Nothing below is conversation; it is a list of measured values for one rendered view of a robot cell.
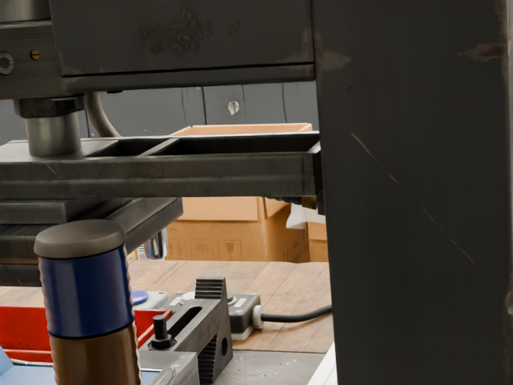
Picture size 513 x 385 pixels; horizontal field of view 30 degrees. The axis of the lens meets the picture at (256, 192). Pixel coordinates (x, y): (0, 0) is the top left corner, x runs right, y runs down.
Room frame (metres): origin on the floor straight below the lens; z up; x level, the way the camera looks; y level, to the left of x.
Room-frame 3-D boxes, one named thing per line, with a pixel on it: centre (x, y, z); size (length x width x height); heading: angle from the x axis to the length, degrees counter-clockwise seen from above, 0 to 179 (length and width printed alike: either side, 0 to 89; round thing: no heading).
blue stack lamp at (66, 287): (0.39, 0.08, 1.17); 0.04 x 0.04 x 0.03
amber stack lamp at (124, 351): (0.39, 0.08, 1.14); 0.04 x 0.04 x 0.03
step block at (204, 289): (0.91, 0.06, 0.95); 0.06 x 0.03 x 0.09; 162
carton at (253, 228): (3.26, 0.12, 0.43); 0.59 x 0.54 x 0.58; 158
